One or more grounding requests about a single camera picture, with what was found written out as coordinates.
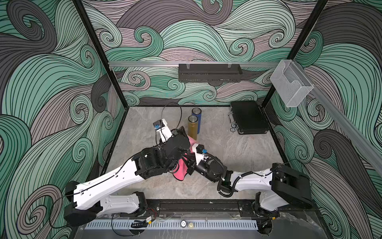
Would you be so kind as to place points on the pink thermos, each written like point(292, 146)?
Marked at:
point(192, 142)

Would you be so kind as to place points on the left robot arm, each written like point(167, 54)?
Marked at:
point(96, 198)

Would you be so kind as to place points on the black wall shelf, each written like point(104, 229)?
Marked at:
point(209, 73)

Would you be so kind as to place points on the gold thermos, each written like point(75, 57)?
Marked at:
point(193, 126)

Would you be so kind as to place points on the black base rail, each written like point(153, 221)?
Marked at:
point(245, 208)

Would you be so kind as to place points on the clear plastic wall holder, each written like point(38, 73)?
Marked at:
point(291, 83)

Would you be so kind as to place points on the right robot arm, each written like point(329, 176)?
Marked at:
point(276, 187)

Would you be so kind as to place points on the blue thermos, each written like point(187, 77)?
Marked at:
point(197, 112)

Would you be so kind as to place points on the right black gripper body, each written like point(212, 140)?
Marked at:
point(192, 169)

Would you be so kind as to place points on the white slotted cable duct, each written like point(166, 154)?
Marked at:
point(176, 224)

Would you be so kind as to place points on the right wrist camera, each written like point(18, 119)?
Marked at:
point(199, 151)

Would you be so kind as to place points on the pink microfiber cloth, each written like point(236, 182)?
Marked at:
point(180, 173)

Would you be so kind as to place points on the black case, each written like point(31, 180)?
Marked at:
point(248, 118)

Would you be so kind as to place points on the metal rings on case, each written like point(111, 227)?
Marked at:
point(232, 124)

